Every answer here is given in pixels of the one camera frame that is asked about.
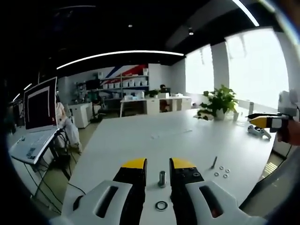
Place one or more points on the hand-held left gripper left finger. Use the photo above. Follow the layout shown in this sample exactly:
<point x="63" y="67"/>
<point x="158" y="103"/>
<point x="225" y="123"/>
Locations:
<point x="110" y="199"/>

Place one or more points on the long curved ceiling light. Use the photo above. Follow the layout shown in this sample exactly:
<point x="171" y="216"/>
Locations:
<point x="117" y="55"/>

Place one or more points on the large metal washer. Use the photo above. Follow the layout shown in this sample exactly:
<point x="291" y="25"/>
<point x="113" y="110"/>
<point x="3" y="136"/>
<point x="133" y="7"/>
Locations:
<point x="157" y="206"/>

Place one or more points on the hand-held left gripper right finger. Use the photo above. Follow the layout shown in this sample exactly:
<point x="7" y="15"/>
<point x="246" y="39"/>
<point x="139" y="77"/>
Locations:
<point x="197" y="197"/>

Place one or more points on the small green desk plant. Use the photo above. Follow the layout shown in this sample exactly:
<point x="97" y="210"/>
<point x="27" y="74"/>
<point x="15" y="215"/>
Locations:
<point x="152" y="93"/>

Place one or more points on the metal threaded stud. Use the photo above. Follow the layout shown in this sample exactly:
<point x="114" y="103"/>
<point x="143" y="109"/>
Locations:
<point x="162" y="179"/>

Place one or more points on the shelf with white bins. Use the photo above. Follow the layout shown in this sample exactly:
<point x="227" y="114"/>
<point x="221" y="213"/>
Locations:
<point x="126" y="83"/>

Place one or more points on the white laptop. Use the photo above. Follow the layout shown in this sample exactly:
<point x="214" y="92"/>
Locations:
<point x="39" y="110"/>

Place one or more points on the white cabinet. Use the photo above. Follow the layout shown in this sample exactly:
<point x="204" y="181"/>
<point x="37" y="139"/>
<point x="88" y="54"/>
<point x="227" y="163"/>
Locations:
<point x="80" y="113"/>

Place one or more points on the straight ceiling light strip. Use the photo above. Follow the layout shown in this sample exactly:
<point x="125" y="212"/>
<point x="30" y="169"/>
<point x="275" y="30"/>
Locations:
<point x="248" y="11"/>

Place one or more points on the person's right hand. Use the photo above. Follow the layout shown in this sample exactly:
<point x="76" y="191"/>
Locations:
<point x="291" y="132"/>

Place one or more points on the thin metal bolt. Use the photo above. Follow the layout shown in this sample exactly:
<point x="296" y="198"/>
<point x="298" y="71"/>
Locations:
<point x="214" y="162"/>

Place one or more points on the white office desk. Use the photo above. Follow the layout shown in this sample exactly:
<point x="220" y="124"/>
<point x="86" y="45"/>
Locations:
<point x="152" y="103"/>

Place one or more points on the white handheld controller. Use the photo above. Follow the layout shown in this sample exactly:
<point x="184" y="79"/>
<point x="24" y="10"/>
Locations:
<point x="257" y="132"/>

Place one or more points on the green potted plant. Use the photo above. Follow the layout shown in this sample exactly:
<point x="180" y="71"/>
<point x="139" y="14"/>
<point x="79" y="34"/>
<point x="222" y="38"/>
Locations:
<point x="221" y="100"/>

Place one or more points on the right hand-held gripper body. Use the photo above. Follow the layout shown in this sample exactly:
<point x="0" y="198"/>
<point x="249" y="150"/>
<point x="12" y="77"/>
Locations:
<point x="287" y="103"/>

